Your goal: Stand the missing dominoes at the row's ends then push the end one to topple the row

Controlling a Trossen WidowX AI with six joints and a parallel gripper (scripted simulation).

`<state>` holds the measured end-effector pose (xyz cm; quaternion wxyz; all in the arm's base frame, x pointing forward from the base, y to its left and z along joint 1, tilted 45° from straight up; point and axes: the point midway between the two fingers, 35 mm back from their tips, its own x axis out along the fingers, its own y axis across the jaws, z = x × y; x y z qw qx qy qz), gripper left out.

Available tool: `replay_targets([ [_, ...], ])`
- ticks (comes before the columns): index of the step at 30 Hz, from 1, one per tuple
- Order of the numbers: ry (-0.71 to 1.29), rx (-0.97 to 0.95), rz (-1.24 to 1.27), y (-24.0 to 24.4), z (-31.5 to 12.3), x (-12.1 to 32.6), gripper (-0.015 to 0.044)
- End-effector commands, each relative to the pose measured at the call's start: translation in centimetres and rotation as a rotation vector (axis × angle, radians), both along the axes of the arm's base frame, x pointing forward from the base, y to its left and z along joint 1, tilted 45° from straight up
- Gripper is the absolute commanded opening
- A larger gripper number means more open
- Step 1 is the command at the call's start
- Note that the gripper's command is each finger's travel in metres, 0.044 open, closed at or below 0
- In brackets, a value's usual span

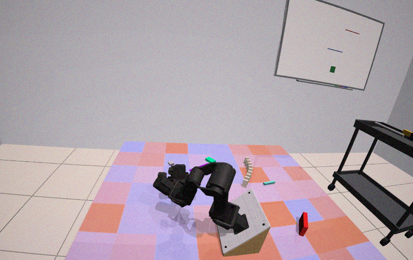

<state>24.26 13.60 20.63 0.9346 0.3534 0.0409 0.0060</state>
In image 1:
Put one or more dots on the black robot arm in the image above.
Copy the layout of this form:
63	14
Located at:
222	212

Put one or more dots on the green rectangular block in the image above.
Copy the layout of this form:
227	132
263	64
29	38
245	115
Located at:
210	160

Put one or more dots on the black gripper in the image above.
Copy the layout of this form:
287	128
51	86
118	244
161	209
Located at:
169	177

